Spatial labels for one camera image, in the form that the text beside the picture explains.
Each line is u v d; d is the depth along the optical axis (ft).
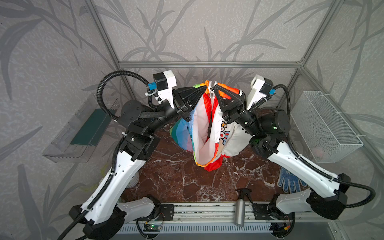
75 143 2.03
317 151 2.38
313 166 1.34
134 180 2.85
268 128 1.25
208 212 2.47
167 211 2.42
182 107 1.21
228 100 1.31
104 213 1.17
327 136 2.05
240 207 2.38
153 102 1.25
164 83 1.08
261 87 1.19
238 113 1.26
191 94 1.28
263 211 2.42
